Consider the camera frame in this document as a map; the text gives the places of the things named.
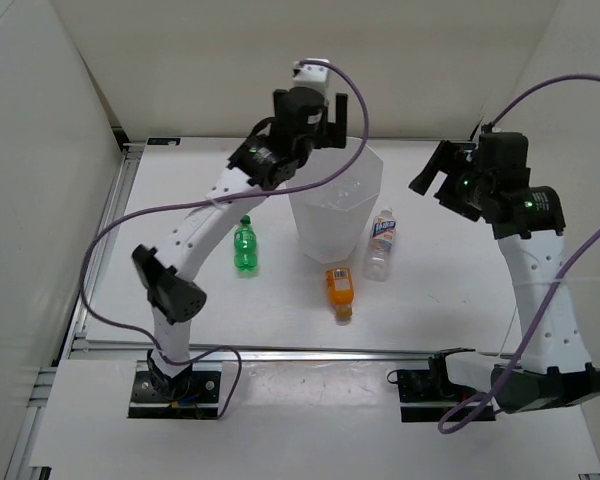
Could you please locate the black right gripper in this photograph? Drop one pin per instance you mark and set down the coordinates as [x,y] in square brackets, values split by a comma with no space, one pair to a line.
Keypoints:
[450,160]

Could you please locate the orange juice bottle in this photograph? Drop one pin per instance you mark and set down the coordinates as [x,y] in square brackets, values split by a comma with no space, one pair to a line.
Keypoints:
[340,292]

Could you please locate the aluminium table rail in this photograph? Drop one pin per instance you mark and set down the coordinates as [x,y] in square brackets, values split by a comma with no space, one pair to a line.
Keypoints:
[449,285]

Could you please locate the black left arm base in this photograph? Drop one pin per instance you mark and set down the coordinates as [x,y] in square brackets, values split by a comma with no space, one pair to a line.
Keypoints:
[197,399]

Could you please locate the clear bottle white orange label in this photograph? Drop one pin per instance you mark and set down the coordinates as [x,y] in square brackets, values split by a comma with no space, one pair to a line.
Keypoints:
[380,245]

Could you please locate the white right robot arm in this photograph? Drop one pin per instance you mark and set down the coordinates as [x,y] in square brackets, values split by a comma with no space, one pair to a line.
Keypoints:
[551,368]

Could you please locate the green plastic soda bottle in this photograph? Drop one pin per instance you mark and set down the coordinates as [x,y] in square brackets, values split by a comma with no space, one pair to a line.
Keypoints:
[245,247]

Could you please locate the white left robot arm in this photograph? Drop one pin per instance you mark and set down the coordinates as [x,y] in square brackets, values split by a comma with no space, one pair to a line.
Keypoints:
[269,156]

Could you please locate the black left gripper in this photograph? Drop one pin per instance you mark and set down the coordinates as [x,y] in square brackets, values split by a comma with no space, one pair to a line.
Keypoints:
[332,132]

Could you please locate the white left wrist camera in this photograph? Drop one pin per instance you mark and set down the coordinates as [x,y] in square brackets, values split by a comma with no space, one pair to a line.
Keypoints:
[315,77]

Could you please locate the blue label sticker left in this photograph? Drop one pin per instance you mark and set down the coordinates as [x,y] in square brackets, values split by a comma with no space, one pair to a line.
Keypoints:
[163,141]

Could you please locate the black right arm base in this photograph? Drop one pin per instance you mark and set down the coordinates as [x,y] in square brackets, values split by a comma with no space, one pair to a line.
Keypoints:
[421,399]

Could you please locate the white plastic bin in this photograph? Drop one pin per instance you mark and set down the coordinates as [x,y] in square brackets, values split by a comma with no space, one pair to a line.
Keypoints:
[331,219]

